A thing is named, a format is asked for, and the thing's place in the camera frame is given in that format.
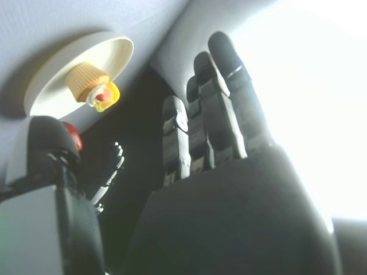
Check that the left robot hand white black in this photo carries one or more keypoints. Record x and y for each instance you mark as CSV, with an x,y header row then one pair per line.
x,y
229,217

